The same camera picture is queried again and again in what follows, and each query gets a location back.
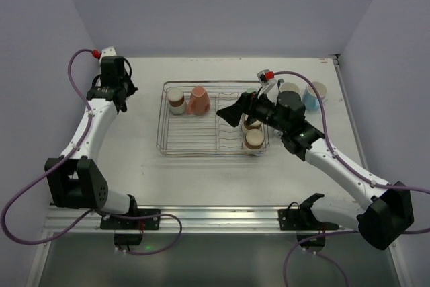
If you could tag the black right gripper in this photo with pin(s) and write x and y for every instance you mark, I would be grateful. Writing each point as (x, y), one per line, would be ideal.
(248, 105)

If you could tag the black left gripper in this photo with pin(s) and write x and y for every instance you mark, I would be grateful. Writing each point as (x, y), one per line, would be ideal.
(121, 97)

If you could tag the cream brown cup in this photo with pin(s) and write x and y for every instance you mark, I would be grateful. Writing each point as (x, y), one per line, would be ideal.
(254, 139)
(256, 125)
(176, 101)

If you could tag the pink dotted mug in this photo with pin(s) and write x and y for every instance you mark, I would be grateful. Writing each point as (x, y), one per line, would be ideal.
(199, 102)

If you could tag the dark teal grey mug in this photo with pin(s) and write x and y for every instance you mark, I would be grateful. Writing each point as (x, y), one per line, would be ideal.
(287, 86)

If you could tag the light blue mug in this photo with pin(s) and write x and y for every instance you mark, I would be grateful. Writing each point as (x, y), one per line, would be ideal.
(311, 95)

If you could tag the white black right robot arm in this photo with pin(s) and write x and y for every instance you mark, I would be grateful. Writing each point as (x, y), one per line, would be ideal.
(385, 210)

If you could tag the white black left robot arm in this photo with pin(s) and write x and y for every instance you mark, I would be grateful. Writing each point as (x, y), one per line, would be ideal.
(74, 178)

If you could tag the mint green cup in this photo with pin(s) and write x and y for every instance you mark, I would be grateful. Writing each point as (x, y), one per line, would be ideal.
(252, 91)

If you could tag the right controller box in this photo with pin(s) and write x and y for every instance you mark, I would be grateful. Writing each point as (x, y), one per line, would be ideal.
(310, 243)

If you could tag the controller box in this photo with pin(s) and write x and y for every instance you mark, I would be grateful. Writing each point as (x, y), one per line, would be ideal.
(127, 239)
(310, 243)

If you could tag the left controller box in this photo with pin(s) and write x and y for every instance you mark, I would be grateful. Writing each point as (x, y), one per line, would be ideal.
(127, 239)

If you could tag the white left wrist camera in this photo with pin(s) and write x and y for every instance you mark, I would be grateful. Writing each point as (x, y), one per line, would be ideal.
(109, 51)

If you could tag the chrome wire dish rack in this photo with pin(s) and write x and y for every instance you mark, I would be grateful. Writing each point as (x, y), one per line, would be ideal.
(186, 135)

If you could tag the aluminium mounting rail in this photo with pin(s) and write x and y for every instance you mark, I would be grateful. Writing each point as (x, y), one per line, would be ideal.
(194, 219)

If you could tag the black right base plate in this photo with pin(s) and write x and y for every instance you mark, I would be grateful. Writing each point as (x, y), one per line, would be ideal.
(298, 217)

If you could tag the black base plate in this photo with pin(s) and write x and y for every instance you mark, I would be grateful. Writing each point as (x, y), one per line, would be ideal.
(298, 217)
(140, 219)

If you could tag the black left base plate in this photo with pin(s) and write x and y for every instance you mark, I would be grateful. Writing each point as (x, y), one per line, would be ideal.
(140, 219)

